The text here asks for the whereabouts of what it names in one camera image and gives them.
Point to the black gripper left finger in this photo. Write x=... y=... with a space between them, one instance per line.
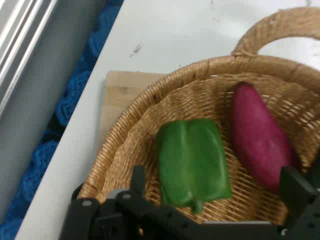
x=110 y=217

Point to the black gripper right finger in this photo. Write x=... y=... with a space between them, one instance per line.
x=300 y=197

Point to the purple sweet potato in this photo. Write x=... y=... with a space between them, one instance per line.
x=257 y=137

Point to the green bell pepper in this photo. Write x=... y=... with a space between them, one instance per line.
x=192 y=162

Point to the blue foam floor mat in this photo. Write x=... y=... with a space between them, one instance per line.
x=70 y=105

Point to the wooden cutting board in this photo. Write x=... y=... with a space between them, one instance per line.
x=120 y=95

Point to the long horizontal aluminium frame rail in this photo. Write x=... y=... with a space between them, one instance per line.
x=15 y=37

